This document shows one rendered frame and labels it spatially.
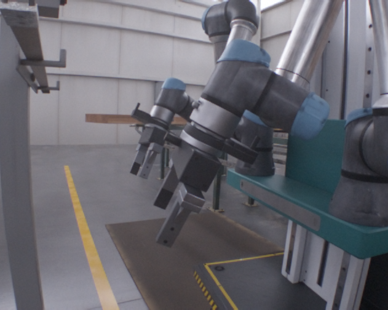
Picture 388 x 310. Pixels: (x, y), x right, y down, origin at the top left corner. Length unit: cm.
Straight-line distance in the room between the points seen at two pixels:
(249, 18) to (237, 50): 56
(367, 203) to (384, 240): 8
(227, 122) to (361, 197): 33
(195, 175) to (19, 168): 39
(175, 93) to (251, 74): 50
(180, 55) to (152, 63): 107
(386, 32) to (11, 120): 70
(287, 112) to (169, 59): 949
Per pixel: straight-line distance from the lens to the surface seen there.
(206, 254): 199
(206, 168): 41
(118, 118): 149
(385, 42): 52
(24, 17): 26
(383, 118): 51
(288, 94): 44
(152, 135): 83
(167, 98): 89
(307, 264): 114
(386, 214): 64
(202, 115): 43
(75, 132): 902
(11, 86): 65
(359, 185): 63
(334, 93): 100
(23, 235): 70
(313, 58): 59
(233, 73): 43
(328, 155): 88
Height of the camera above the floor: 92
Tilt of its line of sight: 7 degrees down
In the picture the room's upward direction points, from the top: 3 degrees clockwise
